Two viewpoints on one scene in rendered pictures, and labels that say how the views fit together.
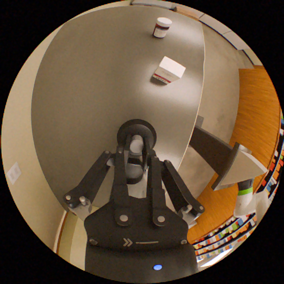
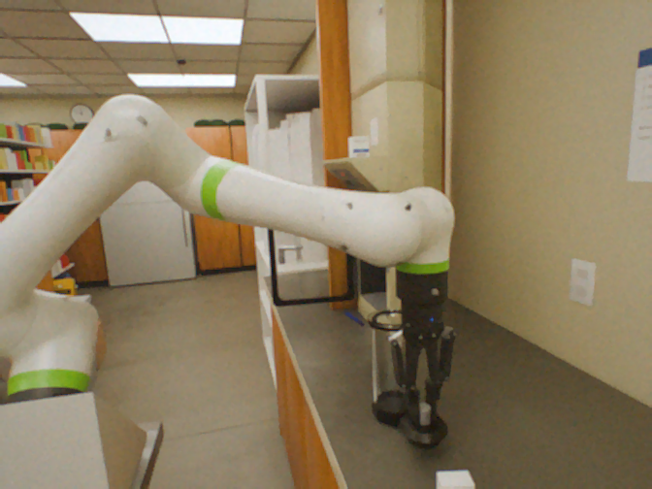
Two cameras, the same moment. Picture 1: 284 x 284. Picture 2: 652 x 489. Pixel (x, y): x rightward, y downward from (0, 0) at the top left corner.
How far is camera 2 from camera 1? 0.70 m
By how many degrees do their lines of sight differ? 61
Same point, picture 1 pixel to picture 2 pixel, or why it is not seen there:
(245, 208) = (79, 324)
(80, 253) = not seen: hidden behind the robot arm
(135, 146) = (424, 407)
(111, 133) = (450, 439)
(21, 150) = (599, 335)
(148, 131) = (419, 431)
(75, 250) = not seen: hidden behind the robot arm
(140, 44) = not seen: outside the picture
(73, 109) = (530, 442)
